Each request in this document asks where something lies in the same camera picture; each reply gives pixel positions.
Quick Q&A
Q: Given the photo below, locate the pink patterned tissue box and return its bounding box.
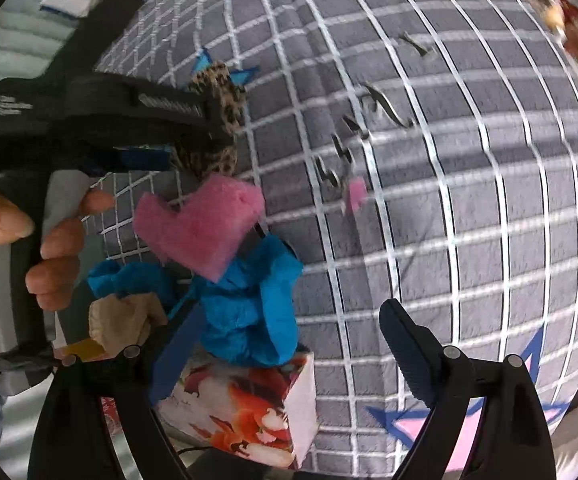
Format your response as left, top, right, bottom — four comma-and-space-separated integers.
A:
54, 338, 109, 362

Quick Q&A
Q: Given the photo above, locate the blue mesh cloth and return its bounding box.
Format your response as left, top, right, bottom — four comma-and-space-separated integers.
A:
168, 234, 303, 367
87, 260, 177, 309

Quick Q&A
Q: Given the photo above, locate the pink sponge block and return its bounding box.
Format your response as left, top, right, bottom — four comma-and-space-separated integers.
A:
132, 174, 265, 283

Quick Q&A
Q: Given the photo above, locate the grey checkered star tablecloth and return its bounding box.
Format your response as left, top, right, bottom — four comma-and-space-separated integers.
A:
98, 0, 578, 478

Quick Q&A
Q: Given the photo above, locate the beige knitted hat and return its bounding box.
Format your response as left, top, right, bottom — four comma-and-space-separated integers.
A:
88, 292, 167, 358

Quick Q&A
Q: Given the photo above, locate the leopard print scrunchie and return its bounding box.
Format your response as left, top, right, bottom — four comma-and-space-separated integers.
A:
173, 62, 246, 181

